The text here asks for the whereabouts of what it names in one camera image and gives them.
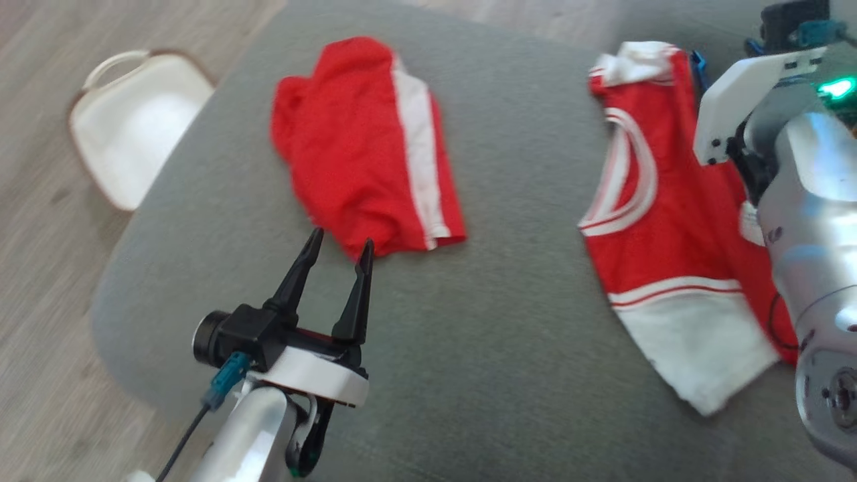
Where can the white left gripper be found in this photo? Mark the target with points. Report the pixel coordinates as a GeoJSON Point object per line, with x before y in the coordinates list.
{"type": "Point", "coordinates": [315, 375]}

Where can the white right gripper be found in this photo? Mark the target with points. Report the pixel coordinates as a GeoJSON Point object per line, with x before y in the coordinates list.
{"type": "Point", "coordinates": [733, 94]}

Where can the red white baseball jersey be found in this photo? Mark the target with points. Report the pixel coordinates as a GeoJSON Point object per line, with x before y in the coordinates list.
{"type": "Point", "coordinates": [669, 221]}

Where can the red shorts white stripe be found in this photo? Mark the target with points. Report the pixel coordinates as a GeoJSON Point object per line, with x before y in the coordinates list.
{"type": "Point", "coordinates": [355, 147]}

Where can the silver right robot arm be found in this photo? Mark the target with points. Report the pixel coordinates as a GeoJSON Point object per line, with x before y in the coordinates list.
{"type": "Point", "coordinates": [810, 221]}

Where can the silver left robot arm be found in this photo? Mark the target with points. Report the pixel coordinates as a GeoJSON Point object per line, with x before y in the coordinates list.
{"type": "Point", "coordinates": [258, 435]}

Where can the grey sofa seat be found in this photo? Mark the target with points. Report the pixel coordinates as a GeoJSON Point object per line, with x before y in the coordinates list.
{"type": "Point", "coordinates": [509, 321]}

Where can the white laundry basket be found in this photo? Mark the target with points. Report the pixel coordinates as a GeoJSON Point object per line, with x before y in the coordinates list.
{"type": "Point", "coordinates": [134, 127]}

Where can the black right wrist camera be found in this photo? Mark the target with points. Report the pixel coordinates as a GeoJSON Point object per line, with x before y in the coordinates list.
{"type": "Point", "coordinates": [783, 20]}

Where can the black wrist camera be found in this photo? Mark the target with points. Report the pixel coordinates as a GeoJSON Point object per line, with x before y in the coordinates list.
{"type": "Point", "coordinates": [244, 335]}
{"type": "Point", "coordinates": [783, 20]}

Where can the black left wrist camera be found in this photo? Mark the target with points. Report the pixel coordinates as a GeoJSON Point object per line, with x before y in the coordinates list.
{"type": "Point", "coordinates": [244, 335]}

